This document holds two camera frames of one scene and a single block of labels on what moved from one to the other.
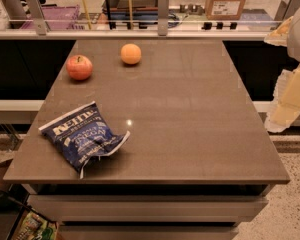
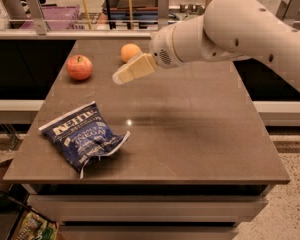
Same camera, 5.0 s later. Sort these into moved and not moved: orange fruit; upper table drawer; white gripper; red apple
Moved: white gripper
Not moved: orange fruit; red apple; upper table drawer
